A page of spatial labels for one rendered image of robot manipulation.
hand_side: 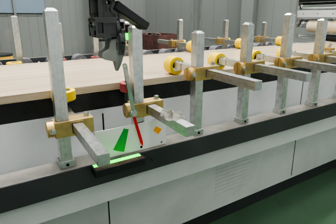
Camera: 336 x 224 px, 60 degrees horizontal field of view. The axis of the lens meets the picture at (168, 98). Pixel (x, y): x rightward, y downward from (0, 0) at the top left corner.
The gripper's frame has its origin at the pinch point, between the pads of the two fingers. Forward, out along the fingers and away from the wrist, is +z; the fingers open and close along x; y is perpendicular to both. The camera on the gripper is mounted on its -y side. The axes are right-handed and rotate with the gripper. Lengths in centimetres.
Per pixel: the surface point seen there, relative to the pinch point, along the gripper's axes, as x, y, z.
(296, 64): -3, -86, 7
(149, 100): -7.3, -13.4, 14.1
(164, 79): -26.7, -30.7, 12.3
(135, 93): -6.1, -7.6, 10.6
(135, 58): -6.1, -8.2, -1.0
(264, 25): -115, -190, -6
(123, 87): -20.7, -9.5, 12.0
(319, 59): -5, -106, 6
